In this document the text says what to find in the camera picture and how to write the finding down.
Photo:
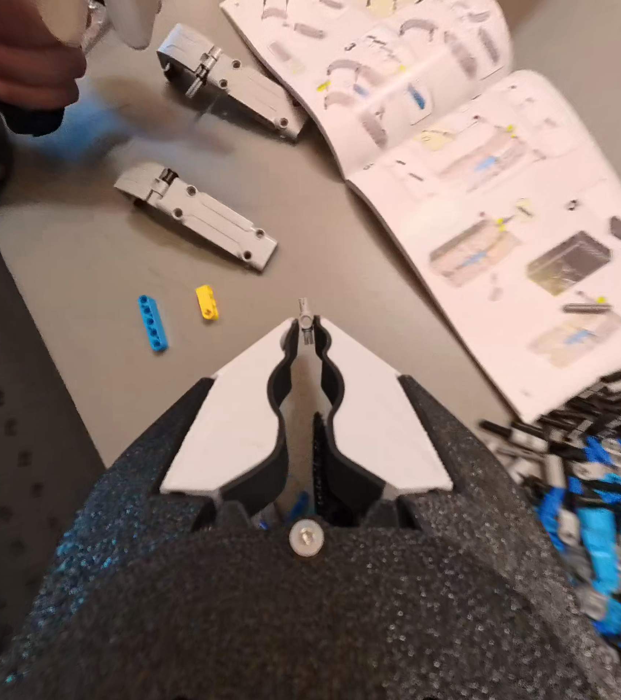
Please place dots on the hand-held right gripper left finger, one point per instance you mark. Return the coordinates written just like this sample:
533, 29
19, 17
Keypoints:
223, 437

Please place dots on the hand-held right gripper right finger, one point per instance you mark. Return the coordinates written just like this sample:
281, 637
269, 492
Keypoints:
387, 437

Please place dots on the grey pin connector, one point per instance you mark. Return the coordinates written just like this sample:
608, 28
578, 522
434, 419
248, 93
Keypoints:
305, 320

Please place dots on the grey brick panel assembly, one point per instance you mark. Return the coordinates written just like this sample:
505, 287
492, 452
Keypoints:
256, 98

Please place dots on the grey brick frame piece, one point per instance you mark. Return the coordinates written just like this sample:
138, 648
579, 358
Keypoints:
217, 229

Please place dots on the pile of small brick parts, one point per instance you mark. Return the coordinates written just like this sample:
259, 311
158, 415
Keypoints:
589, 492

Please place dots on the grey desk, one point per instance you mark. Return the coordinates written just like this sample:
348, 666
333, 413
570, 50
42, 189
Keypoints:
97, 262

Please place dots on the person's left hand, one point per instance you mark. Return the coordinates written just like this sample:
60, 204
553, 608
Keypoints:
10, 60

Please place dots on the blue brick beam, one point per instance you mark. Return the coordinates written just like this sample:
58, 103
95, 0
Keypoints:
152, 322

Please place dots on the yellow wedge brick piece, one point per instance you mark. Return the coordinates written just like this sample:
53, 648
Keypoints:
206, 302

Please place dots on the black perforated panel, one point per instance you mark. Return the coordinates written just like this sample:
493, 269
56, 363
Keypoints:
4, 410

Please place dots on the open instruction booklet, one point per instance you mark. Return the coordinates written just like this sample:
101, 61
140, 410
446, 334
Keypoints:
480, 164

